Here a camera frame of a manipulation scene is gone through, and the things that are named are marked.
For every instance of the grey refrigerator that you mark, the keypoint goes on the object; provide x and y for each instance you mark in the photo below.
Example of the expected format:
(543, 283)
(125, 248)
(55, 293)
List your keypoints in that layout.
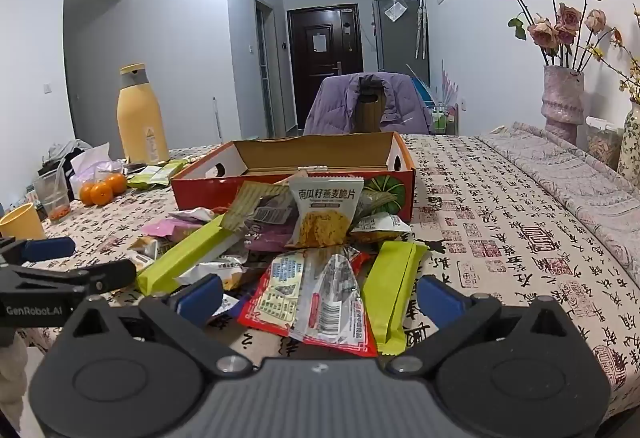
(395, 38)

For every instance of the white oat crisp packet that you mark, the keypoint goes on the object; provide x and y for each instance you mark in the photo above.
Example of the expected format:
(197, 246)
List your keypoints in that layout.
(325, 205)

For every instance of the pink ceramic vase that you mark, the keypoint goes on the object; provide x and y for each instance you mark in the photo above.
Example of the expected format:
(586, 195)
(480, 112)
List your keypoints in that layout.
(562, 103)

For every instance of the yellow flower branches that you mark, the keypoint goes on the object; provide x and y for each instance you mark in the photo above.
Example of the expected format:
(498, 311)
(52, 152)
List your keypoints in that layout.
(630, 78)

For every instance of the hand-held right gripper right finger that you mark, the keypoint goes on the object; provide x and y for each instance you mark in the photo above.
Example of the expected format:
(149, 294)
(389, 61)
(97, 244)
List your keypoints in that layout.
(440, 300)

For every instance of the orange cardboard box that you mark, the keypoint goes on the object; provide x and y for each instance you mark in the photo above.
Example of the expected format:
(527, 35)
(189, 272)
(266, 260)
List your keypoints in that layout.
(210, 190)

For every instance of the clear storage jar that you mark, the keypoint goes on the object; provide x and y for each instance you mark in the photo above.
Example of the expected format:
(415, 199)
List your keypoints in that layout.
(602, 145)

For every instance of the grey printed snack packet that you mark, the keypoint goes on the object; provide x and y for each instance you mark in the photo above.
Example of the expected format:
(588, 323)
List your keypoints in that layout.
(272, 213)

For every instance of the pink snack packet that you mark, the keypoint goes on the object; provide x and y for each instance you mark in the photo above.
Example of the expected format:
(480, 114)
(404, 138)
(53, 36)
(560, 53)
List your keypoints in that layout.
(162, 229)

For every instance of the yellow thermos bottle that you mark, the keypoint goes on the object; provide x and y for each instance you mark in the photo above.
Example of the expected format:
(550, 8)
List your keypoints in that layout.
(142, 118)

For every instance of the person's left forearm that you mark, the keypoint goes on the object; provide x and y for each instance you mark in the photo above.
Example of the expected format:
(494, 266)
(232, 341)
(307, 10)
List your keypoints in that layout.
(12, 383)

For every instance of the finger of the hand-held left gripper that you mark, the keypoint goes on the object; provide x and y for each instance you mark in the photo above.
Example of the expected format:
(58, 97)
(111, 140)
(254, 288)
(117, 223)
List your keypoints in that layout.
(100, 275)
(50, 249)

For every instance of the dried pink rose bouquet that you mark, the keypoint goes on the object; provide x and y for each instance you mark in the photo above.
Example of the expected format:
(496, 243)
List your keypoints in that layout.
(550, 30)

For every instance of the pile of clothes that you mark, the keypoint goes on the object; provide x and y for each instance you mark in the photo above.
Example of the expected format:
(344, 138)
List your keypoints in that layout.
(65, 150)

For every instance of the bread snack packet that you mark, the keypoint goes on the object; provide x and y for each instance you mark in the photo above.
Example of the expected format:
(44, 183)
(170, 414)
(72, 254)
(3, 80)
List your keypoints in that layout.
(142, 252)

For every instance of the wooden chair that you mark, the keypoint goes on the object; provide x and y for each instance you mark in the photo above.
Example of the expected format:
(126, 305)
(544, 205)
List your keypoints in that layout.
(370, 113)

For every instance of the plastic bag with tissues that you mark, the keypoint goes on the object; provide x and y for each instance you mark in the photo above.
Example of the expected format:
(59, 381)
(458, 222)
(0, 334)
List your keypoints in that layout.
(92, 163)

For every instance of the yellow cup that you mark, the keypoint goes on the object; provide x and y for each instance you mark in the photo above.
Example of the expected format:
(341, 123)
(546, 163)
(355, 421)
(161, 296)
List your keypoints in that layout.
(20, 223)

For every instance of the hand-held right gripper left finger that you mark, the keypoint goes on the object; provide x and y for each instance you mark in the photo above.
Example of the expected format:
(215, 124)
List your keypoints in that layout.
(200, 298)

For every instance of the red and clear snack packet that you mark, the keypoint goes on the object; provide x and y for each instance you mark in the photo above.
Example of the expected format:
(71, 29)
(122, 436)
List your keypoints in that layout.
(310, 313)

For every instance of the grey interior door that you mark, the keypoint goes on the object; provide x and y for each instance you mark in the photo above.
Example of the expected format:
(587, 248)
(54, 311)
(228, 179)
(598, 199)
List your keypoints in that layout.
(264, 68)

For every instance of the purple padded jacket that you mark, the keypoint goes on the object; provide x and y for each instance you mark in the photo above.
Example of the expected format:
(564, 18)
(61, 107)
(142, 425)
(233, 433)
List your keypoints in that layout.
(400, 108)

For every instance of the folded patterned quilt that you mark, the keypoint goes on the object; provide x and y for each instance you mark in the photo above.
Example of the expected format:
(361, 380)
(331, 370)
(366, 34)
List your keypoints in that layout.
(575, 178)

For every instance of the patterned slim vase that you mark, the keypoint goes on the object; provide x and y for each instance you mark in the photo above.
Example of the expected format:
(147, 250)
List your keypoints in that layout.
(631, 143)

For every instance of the clear plastic cup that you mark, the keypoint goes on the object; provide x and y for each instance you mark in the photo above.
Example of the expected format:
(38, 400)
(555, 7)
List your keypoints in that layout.
(52, 198)

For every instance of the dark brown entrance door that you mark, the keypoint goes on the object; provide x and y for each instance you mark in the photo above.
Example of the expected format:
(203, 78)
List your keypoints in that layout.
(320, 68)

